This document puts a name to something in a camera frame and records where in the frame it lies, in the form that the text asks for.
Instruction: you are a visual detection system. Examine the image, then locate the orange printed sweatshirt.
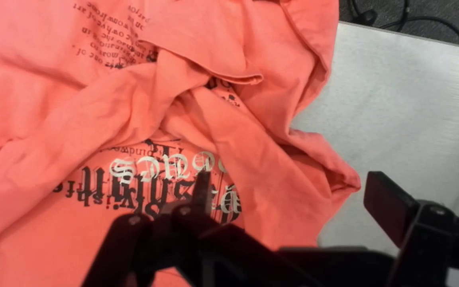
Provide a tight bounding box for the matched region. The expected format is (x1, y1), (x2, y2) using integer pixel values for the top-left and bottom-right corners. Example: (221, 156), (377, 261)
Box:
(0, 0), (362, 287)

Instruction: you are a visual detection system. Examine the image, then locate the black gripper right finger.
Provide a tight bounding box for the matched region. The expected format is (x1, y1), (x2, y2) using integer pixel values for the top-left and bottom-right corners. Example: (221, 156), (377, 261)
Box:
(363, 170), (459, 287)

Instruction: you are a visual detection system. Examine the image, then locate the thin black cable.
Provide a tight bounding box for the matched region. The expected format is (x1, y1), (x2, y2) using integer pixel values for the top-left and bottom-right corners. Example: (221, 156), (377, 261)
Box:
(344, 0), (459, 47)

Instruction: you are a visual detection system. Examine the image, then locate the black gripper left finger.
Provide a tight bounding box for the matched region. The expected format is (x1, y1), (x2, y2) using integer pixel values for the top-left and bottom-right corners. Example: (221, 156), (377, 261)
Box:
(79, 167), (315, 287)

